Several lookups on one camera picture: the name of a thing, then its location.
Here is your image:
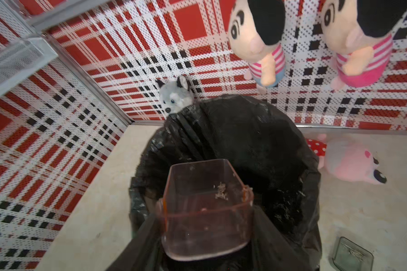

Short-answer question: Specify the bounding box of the pink plush toy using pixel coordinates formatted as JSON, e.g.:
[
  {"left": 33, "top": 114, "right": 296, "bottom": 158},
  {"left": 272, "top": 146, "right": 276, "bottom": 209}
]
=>
[{"left": 306, "top": 134, "right": 387, "bottom": 185}]

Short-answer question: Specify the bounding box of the white wire wall basket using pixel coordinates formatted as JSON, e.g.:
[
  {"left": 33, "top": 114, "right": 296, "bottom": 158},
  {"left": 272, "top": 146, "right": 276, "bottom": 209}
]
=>
[{"left": 0, "top": 1, "right": 58, "bottom": 98}]

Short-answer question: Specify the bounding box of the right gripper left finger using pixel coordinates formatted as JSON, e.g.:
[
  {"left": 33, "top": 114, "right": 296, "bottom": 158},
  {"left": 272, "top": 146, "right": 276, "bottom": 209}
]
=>
[{"left": 106, "top": 214, "right": 164, "bottom": 271}]

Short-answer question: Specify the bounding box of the pink tinted shavings tray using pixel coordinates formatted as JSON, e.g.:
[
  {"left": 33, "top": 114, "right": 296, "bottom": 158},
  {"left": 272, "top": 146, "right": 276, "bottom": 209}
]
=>
[{"left": 156, "top": 159, "right": 254, "bottom": 262}]

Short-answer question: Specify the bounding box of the left hanging cartoon doll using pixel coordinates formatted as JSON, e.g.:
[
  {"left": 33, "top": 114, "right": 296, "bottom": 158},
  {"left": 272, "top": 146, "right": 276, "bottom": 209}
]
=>
[{"left": 228, "top": 0, "right": 286, "bottom": 94}]

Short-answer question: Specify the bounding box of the right hanging cartoon doll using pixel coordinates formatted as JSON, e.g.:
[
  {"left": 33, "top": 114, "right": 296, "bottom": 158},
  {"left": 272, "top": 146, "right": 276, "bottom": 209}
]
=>
[{"left": 321, "top": 0, "right": 407, "bottom": 90}]

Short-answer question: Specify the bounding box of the grey husky plush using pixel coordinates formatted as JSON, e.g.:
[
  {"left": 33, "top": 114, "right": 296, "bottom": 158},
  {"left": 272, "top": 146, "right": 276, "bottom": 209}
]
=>
[{"left": 156, "top": 75, "right": 194, "bottom": 115}]

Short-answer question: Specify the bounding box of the hanging cartoon doll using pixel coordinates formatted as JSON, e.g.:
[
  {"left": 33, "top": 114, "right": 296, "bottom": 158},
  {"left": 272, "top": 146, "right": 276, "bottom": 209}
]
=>
[
  {"left": 321, "top": 0, "right": 407, "bottom": 90},
  {"left": 228, "top": 0, "right": 286, "bottom": 94}
]

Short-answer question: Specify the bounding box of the black trash bag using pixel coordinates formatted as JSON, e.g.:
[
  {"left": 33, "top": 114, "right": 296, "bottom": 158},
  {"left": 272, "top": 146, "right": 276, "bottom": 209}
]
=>
[{"left": 130, "top": 95, "right": 322, "bottom": 271}]

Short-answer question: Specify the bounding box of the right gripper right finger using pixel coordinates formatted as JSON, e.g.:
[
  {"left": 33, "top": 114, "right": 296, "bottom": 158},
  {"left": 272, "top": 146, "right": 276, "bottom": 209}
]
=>
[{"left": 251, "top": 206, "right": 311, "bottom": 271}]

